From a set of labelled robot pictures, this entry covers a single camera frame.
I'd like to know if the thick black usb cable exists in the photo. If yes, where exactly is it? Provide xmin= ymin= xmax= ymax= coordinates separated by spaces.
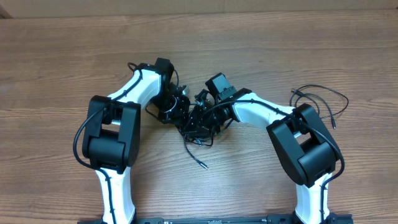
xmin=144 ymin=102 xmax=218 ymax=170

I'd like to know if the thin black usb cable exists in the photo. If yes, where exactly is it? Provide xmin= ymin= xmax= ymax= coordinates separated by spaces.
xmin=289 ymin=84 xmax=349 ymax=129

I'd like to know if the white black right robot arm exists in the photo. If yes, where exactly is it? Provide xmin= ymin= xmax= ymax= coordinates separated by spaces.
xmin=179 ymin=88 xmax=345 ymax=223

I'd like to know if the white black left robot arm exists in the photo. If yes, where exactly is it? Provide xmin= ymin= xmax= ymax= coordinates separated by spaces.
xmin=73 ymin=58 xmax=189 ymax=223

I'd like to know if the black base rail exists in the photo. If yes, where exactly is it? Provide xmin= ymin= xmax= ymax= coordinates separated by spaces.
xmin=77 ymin=213 xmax=354 ymax=224

